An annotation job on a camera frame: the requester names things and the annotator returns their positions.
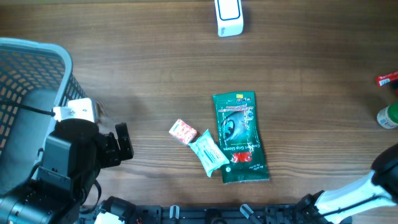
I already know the red white small box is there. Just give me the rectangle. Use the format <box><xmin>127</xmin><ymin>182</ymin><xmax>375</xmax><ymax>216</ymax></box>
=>
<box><xmin>169</xmin><ymin>119</ymin><xmax>197</xmax><ymax>145</ymax></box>

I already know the teal wet wipes pack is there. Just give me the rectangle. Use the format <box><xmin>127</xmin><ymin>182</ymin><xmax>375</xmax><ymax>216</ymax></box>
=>
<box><xmin>188</xmin><ymin>129</ymin><xmax>229</xmax><ymax>177</ymax></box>

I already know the green 3M gloves packet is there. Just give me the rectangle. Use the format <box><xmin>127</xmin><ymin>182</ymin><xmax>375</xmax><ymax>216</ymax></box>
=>
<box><xmin>213</xmin><ymin>91</ymin><xmax>269</xmax><ymax>184</ymax></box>

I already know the green lid small jar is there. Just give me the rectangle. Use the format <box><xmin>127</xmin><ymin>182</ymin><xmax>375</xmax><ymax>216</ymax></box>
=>
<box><xmin>376</xmin><ymin>103</ymin><xmax>397</xmax><ymax>129</ymax></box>

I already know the red tube with green cap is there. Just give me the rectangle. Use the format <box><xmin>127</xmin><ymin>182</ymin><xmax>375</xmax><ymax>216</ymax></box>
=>
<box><xmin>376</xmin><ymin>72</ymin><xmax>398</xmax><ymax>86</ymax></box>

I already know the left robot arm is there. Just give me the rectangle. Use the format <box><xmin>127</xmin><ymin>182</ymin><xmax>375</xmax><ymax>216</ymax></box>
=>
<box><xmin>1</xmin><ymin>119</ymin><xmax>134</xmax><ymax>223</ymax></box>

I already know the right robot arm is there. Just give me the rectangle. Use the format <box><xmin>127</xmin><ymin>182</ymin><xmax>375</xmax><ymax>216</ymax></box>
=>
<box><xmin>296</xmin><ymin>144</ymin><xmax>397</xmax><ymax>223</ymax></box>

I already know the white barcode scanner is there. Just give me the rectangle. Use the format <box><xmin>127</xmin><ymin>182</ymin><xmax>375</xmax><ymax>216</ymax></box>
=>
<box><xmin>214</xmin><ymin>0</ymin><xmax>244</xmax><ymax>37</ymax></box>

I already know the grey plastic mesh basket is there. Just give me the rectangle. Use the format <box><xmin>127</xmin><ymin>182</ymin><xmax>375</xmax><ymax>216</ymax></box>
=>
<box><xmin>1</xmin><ymin>38</ymin><xmax>87</xmax><ymax>192</ymax></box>

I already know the black left camera cable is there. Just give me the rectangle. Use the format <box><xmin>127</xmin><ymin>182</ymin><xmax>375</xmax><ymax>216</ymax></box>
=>
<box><xmin>0</xmin><ymin>100</ymin><xmax>56</xmax><ymax>118</ymax></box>

